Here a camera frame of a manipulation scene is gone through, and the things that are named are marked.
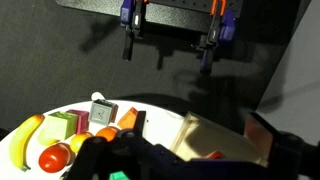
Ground purple clamp left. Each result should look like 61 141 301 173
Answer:
120 0 148 61

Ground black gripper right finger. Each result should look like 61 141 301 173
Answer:
248 112 320 180

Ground red tomato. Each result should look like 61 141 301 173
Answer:
38 143 74 173

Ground wooden tray box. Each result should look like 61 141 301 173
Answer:
170 112 268 166

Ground yellow lemon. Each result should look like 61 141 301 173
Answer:
70 132 92 153

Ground purple clamp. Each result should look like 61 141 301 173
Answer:
199 0 235 75
120 0 148 61

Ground black perforated breadboard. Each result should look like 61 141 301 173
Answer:
54 0 244 33

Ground green block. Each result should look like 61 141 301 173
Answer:
109 171 129 180

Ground white round table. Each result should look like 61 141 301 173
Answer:
0 92 320 180

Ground orange cube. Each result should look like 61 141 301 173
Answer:
117 107 138 129

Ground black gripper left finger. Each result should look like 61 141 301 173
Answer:
66 137 109 180

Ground light green cube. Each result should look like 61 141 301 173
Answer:
45 111 78 140

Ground magenta block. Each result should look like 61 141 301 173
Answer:
68 109 89 134

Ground orange fruit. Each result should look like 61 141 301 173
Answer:
96 126 118 142

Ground purple clamp right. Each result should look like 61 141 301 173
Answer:
199 0 235 75

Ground yellow banana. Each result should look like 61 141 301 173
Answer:
9 114 45 172

